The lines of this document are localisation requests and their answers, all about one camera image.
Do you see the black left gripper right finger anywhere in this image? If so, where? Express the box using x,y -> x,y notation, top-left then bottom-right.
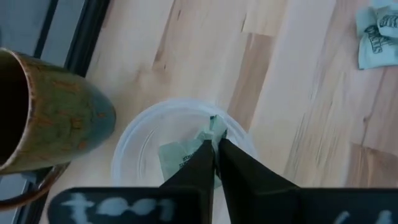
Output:
217,138 -> 302,224

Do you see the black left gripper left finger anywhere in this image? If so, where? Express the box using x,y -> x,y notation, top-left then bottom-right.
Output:
160,139 -> 216,224

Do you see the clear plastic cup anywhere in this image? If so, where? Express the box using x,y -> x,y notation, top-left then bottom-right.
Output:
111,98 -> 259,191

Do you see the green ceramic mug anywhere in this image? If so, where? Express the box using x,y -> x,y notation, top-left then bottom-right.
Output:
0,48 -> 118,212

